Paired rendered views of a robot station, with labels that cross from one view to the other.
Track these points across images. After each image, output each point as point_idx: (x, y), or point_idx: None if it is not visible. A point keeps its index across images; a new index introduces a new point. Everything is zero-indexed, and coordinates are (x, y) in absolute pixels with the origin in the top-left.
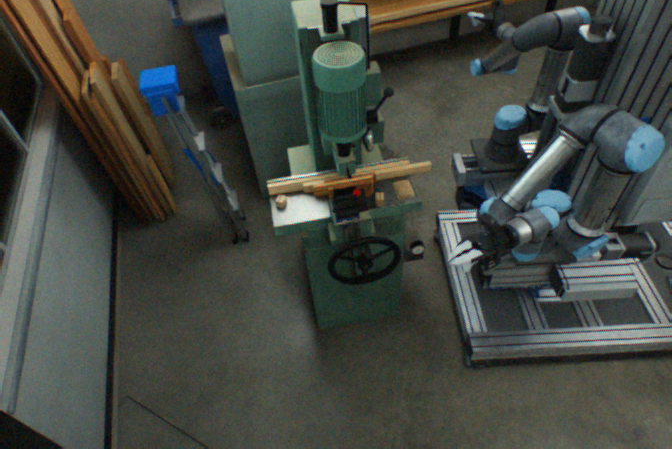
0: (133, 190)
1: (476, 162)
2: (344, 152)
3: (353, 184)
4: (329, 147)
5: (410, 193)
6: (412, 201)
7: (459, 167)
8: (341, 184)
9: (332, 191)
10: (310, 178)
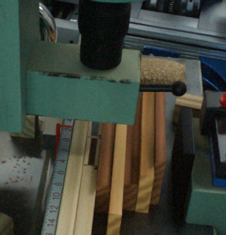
0: None
1: (52, 11)
2: (122, 43)
3: (160, 116)
4: (25, 95)
5: (179, 64)
6: (198, 72)
7: (64, 25)
8: (141, 143)
9: (159, 172)
10: (67, 215)
